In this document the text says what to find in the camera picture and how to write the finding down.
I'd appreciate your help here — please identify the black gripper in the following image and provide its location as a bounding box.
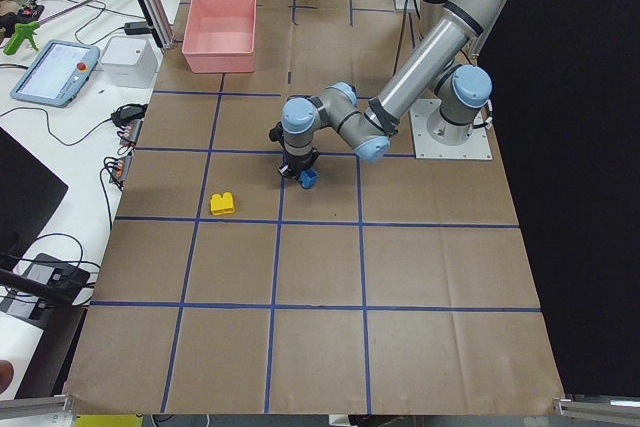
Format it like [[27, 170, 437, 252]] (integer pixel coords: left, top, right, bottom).
[[278, 149, 320, 180]]

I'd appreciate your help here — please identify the blue toy block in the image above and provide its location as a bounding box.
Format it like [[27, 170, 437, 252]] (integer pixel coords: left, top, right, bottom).
[[298, 168, 319, 189]]

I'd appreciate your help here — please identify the yellow toy block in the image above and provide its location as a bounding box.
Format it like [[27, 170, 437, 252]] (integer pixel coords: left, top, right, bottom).
[[209, 191, 236, 217]]

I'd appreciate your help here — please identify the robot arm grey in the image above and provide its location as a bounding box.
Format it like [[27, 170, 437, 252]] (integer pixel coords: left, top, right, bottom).
[[269, 0, 501, 182]]

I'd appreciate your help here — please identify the pink plastic box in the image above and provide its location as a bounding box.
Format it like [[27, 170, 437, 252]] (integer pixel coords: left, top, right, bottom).
[[182, 0, 257, 74]]

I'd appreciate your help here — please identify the white square box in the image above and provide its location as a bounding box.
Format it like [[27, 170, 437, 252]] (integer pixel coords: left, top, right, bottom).
[[100, 36, 158, 88]]

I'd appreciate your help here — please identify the black power adapter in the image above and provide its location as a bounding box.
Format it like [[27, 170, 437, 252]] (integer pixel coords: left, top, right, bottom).
[[123, 21, 151, 36]]

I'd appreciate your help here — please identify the teach pendant tablet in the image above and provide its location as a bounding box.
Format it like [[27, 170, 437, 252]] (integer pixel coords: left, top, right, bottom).
[[10, 40, 101, 108]]

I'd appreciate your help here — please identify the black laptop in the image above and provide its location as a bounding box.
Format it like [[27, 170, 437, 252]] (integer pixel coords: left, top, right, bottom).
[[1, 129, 68, 269]]

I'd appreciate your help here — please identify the green plastic clamp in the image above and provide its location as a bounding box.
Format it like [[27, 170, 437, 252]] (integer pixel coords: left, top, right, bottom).
[[3, 21, 40, 55]]

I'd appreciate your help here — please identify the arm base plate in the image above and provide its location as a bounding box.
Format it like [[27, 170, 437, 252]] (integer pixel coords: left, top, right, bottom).
[[409, 99, 493, 161]]

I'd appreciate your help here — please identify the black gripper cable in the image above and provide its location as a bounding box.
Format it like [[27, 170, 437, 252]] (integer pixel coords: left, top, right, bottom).
[[392, 0, 424, 83]]

